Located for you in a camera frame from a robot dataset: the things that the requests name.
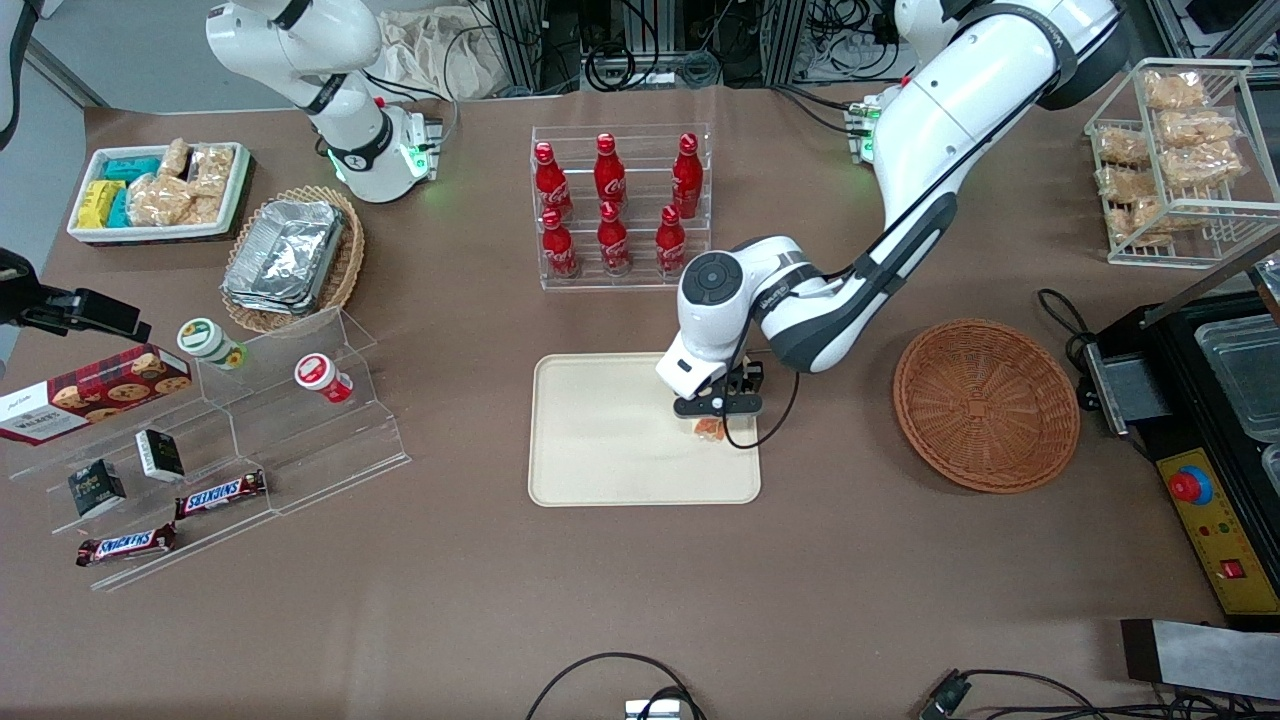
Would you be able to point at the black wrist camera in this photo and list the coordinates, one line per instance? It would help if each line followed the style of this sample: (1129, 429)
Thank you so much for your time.
(15, 285)
(745, 378)

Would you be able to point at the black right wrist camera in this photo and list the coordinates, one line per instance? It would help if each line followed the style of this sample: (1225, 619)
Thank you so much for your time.
(15, 285)

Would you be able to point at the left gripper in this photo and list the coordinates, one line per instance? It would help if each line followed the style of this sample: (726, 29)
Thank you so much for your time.
(749, 378)

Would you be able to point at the yellow snack pack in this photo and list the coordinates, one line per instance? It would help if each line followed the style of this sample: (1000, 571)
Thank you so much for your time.
(98, 203)

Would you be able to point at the clear plastic container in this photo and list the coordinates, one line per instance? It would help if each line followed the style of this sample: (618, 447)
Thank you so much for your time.
(1245, 380)

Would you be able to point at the clear acrylic stepped display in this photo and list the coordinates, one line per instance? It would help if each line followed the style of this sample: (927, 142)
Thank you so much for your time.
(300, 450)

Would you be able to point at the oval light wicker basket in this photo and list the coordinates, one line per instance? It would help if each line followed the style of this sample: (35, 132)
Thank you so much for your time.
(345, 270)

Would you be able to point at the white rectangular snack bin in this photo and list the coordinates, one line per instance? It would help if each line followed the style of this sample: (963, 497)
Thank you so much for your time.
(90, 232)

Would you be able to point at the stack of foil containers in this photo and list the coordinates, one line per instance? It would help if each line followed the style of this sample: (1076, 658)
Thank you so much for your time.
(285, 255)

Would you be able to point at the red lid yogurt cup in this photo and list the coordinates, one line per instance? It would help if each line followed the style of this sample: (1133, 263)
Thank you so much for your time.
(320, 375)

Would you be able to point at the green lid yogurt cup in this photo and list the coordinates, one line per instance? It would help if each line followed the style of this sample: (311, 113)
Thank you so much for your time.
(205, 340)

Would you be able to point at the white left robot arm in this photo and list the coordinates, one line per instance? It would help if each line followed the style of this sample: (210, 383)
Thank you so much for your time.
(960, 110)

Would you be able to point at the small metal bracket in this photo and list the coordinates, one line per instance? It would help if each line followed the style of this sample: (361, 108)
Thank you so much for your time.
(655, 711)

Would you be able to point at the beige plastic tray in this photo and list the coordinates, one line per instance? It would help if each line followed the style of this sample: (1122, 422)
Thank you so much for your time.
(610, 440)

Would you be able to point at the clear acrylic bottle rack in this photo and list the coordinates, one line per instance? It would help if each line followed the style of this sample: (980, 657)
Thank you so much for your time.
(640, 283)

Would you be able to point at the teal snack pack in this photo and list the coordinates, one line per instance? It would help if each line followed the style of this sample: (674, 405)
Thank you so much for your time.
(119, 210)
(132, 167)

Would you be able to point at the red cola bottle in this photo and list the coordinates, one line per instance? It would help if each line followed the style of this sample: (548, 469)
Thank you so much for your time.
(670, 240)
(687, 180)
(559, 250)
(609, 175)
(613, 245)
(551, 185)

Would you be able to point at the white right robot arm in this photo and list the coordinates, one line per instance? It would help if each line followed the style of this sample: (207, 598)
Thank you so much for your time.
(350, 120)

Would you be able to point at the triangular sandwich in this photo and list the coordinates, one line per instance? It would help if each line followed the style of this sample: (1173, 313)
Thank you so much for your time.
(710, 429)

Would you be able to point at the brown chocolate bar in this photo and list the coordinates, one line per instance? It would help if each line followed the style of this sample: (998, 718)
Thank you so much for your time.
(125, 545)
(220, 495)

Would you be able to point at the grey flat sheet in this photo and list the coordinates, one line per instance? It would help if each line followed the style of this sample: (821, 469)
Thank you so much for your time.
(1200, 655)

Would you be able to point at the cream cloth bag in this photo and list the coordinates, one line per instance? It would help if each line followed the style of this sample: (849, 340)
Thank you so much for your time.
(440, 55)

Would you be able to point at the black machine with yellow panel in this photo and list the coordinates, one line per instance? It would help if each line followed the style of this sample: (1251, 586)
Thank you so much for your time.
(1190, 430)

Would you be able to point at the wrapped pastry pack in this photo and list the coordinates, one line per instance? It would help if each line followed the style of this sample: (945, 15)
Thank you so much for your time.
(1128, 183)
(1175, 90)
(1198, 128)
(1138, 222)
(1205, 165)
(1122, 147)

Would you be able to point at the small black box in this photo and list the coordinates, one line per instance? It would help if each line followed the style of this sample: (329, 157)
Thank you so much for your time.
(160, 455)
(96, 488)

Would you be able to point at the round brown wicker basket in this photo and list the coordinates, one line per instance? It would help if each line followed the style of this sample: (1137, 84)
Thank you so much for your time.
(985, 405)

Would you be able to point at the red tartan cookie box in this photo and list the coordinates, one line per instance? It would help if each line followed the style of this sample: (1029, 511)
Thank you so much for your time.
(90, 395)

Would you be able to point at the red emergency stop button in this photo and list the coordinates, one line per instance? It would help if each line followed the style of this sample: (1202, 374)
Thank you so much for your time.
(1190, 486)

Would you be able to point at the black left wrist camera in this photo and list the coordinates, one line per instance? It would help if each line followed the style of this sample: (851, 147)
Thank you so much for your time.
(745, 378)

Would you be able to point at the clear bag of crackers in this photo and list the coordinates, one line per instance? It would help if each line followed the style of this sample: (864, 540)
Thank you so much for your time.
(175, 158)
(212, 170)
(158, 202)

